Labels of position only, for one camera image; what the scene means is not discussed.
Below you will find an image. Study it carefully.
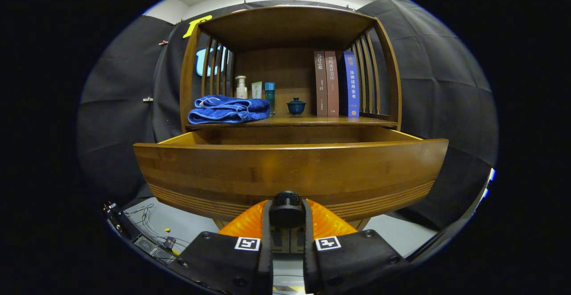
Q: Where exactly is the black power strip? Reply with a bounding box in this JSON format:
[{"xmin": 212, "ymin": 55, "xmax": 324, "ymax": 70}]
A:
[{"xmin": 105, "ymin": 204, "xmax": 134, "ymax": 237}]

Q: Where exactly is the wooden countertop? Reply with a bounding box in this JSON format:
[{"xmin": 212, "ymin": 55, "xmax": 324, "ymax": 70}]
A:
[{"xmin": 185, "ymin": 114, "xmax": 397, "ymax": 130}]

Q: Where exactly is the teal glass bottle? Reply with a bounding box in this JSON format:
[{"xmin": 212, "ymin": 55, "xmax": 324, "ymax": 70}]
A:
[{"xmin": 265, "ymin": 82, "xmax": 276, "ymax": 117}]

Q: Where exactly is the black drawer knob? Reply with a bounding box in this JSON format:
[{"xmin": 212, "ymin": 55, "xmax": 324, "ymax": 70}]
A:
[{"xmin": 269, "ymin": 191, "xmax": 306, "ymax": 229}]

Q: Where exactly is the dark blue lidded teacup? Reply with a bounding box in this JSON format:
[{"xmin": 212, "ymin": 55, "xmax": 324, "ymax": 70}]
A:
[{"xmin": 286, "ymin": 97, "xmax": 306, "ymax": 116}]

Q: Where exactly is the grey vented box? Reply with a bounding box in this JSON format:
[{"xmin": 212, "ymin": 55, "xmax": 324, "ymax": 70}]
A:
[{"xmin": 133, "ymin": 234, "xmax": 175, "ymax": 260}]

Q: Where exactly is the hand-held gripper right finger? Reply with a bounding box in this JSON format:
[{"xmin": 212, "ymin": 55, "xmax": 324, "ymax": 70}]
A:
[{"xmin": 302, "ymin": 198, "xmax": 413, "ymax": 295}]

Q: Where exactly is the dark brown book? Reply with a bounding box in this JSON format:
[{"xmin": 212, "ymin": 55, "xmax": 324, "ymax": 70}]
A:
[{"xmin": 314, "ymin": 51, "xmax": 328, "ymax": 117}]

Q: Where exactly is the blue book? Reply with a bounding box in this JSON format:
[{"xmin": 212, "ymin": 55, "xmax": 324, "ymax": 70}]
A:
[{"xmin": 343, "ymin": 51, "xmax": 360, "ymax": 117}]

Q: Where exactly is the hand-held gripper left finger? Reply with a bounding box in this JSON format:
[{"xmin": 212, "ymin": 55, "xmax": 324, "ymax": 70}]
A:
[{"xmin": 172, "ymin": 199, "xmax": 273, "ymax": 295}]

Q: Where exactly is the wooden cabinet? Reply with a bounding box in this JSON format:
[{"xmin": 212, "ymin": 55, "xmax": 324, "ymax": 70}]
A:
[{"xmin": 179, "ymin": 5, "xmax": 403, "ymax": 255}]

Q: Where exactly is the blue folded towel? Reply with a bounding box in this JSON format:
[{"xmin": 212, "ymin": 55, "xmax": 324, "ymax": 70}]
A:
[{"xmin": 188, "ymin": 95, "xmax": 271, "ymax": 125}]

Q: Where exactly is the reddish brown book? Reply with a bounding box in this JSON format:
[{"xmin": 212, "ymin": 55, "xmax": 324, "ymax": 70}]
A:
[{"xmin": 324, "ymin": 51, "xmax": 339, "ymax": 117}]

